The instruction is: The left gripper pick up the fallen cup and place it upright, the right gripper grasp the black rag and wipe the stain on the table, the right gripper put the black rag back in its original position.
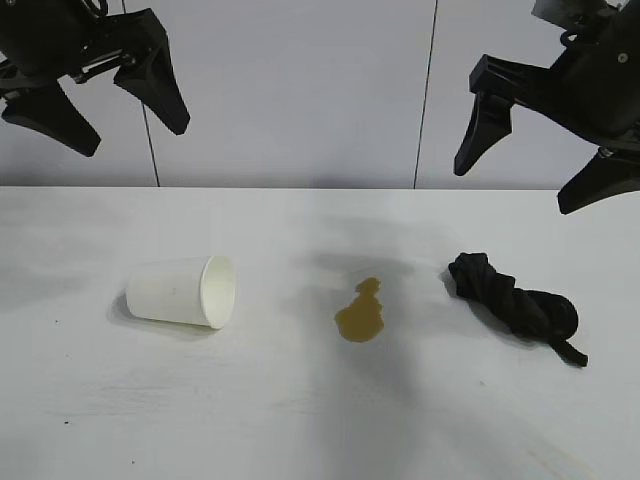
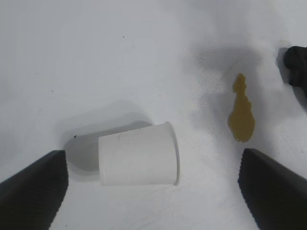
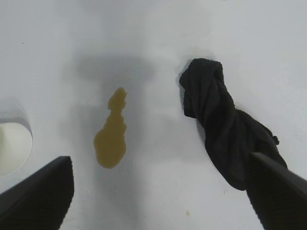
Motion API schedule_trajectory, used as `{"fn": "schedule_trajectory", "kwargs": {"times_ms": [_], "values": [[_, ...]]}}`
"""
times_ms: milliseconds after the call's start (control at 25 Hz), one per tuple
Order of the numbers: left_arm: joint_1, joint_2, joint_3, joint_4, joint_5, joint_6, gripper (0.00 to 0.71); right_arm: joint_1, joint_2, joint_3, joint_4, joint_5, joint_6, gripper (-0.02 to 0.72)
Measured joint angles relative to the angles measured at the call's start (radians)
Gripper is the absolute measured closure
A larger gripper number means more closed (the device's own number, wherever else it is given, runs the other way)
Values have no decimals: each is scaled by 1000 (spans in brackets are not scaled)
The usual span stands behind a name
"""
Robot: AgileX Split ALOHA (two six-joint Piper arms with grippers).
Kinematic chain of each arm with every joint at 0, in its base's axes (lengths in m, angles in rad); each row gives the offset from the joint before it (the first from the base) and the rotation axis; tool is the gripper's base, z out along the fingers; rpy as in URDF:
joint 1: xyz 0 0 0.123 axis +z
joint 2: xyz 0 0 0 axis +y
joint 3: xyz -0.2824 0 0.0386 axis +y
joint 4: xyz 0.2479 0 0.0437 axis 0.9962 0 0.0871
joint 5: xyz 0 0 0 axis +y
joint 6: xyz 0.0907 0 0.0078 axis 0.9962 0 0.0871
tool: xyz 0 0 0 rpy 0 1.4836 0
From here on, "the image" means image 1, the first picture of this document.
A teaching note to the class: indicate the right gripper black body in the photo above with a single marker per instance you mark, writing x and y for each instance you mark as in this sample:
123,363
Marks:
600,85

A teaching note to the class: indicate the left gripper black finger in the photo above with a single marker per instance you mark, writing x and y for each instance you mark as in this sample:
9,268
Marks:
160,90
55,120

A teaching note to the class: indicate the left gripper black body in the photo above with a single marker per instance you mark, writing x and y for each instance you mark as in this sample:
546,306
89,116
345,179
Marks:
45,35

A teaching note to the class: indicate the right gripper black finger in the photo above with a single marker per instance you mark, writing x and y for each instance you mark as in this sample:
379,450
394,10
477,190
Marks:
605,180
487,130

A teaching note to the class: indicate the black cloth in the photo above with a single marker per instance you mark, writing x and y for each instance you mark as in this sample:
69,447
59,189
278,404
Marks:
520,305

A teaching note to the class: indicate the white paper cup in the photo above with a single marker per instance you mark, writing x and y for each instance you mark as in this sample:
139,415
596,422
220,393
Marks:
165,295

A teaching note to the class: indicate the brown liquid spill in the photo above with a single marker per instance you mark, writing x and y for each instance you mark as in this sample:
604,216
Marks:
361,322

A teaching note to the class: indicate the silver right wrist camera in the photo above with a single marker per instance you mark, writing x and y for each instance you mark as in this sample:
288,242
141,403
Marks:
549,9

